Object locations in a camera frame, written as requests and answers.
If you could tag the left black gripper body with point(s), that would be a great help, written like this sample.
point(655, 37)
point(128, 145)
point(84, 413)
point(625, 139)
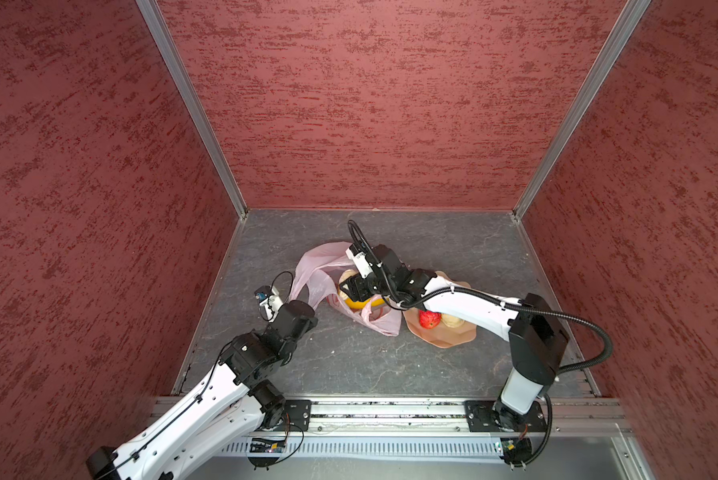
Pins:
point(288, 352)

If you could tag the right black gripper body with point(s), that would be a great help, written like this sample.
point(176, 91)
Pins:
point(367, 287)

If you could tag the pink plastic bag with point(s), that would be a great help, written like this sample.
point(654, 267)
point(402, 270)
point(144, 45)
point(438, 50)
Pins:
point(315, 272)

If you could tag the red fake strawberry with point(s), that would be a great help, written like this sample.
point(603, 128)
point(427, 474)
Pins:
point(429, 320)

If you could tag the pink scalloped bowl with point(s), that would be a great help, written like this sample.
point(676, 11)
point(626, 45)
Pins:
point(441, 336)

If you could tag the beige fake fruit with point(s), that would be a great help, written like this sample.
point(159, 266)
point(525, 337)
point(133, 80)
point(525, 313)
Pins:
point(451, 321)

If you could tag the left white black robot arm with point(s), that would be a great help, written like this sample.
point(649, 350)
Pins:
point(235, 398)

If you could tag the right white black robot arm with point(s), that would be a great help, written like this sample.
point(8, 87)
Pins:
point(537, 340)

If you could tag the yellow fake banana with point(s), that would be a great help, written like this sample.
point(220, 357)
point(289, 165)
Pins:
point(358, 305)

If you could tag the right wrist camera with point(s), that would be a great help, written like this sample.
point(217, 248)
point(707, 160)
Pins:
point(362, 261)

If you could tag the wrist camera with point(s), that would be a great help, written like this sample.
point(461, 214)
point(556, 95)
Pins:
point(269, 302)
point(362, 261)

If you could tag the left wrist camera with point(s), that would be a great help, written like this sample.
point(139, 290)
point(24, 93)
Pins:
point(269, 302)

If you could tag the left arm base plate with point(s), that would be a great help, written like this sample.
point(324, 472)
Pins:
point(296, 412)

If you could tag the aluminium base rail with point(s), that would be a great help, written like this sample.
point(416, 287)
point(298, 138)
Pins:
point(445, 417)

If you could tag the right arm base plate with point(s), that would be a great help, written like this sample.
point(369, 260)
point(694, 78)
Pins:
point(485, 416)

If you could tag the left aluminium corner post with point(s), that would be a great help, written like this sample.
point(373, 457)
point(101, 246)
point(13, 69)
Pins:
point(169, 52)

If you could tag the aluminium corner post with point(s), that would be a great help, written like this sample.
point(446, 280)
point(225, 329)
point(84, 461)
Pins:
point(169, 52)
point(615, 42)

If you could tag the right aluminium corner post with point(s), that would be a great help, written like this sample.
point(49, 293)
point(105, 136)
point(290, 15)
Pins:
point(615, 42)

